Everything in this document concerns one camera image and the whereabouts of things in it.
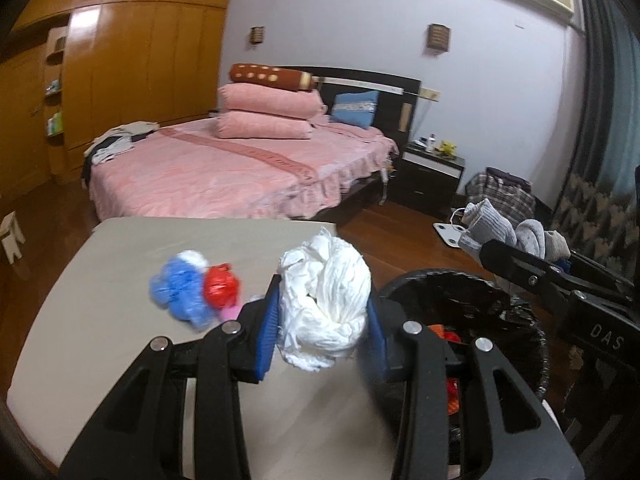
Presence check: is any white bathroom scale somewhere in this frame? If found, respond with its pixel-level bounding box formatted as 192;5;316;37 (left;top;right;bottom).
434;221;473;251

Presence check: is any wooden wardrobe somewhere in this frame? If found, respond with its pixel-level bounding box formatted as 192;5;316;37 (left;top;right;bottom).
0;0;233;201

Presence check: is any white plastic bag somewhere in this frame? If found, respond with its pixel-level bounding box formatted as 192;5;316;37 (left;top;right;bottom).
277;226;373;373

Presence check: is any large brown wall lamp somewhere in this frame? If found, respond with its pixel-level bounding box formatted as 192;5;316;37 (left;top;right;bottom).
426;23;451;52

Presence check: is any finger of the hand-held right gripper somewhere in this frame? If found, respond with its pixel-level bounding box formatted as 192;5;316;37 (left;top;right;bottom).
479;239;637;307
555;251;640;302

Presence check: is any grey sock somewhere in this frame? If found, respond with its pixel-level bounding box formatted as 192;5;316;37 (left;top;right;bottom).
515;220;571;263
459;199;518;256

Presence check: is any pile of clothes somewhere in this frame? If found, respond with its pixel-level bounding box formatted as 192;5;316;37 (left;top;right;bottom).
82;121;161;166

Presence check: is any red plastic wrapper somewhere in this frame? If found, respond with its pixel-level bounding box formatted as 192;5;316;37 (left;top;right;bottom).
442;330;463;416

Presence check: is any dark nightstand with white stripe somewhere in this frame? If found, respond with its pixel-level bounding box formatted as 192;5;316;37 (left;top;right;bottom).
387;142;466;211

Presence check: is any blue pillow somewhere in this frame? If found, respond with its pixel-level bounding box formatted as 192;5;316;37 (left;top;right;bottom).
330;91;381;128

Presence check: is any red plastic bag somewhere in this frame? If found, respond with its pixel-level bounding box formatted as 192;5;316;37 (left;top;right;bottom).
202;262;241;311

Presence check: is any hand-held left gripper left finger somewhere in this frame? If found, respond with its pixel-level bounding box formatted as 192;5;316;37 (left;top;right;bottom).
59;275;281;480

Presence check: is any blue plastic bag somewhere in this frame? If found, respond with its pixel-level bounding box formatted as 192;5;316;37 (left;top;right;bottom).
149;250;216;331

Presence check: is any bed with pink bedspread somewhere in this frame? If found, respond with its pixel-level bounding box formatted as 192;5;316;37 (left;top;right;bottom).
82;66;423;221

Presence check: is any plaid cloth bag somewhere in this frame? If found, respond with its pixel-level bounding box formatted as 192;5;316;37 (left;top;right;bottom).
465;167;536;221

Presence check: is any brown dotted bolster pillow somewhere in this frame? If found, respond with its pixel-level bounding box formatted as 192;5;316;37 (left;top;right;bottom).
229;62;321;92

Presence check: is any trash bin with black bag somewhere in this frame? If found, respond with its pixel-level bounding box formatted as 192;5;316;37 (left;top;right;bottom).
377;268;551;480

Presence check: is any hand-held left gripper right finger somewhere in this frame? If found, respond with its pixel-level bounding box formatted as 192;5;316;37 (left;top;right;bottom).
365;290;586;480

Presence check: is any dark patterned curtain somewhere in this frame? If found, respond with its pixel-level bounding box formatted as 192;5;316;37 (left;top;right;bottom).
550;0;640;271

